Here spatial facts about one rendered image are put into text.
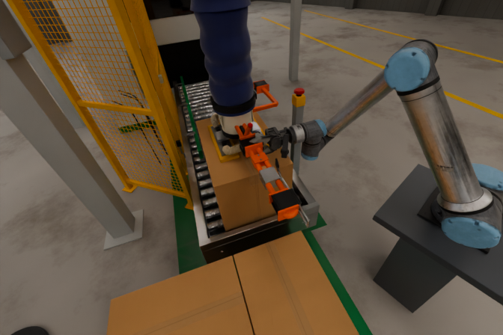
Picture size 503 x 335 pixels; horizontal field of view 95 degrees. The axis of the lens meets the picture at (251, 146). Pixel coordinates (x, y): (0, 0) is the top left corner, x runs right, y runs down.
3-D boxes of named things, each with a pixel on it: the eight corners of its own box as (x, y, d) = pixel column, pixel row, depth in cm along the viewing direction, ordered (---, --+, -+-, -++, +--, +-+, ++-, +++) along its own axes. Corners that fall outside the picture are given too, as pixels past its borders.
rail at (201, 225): (176, 94, 307) (172, 81, 295) (180, 93, 308) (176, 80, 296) (205, 259, 134) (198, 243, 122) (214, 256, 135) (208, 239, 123)
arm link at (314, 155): (323, 153, 124) (326, 134, 116) (312, 165, 118) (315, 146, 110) (308, 146, 129) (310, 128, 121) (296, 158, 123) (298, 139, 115)
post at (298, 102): (288, 189, 220) (292, 93, 157) (294, 188, 222) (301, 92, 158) (291, 194, 215) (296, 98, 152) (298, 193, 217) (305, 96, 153)
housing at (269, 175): (258, 178, 93) (257, 170, 90) (274, 173, 95) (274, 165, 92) (265, 191, 88) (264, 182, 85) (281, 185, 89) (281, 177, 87)
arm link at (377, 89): (426, 23, 79) (315, 128, 135) (417, 32, 72) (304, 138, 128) (453, 45, 78) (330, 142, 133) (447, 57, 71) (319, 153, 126)
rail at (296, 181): (224, 84, 320) (221, 71, 308) (227, 84, 321) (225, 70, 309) (306, 223, 147) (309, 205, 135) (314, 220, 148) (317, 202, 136)
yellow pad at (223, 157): (207, 128, 142) (206, 121, 139) (223, 124, 144) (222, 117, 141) (221, 163, 117) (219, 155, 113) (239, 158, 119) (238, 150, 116)
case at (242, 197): (207, 165, 175) (195, 120, 149) (257, 151, 183) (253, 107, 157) (226, 234, 130) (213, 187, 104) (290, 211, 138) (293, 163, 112)
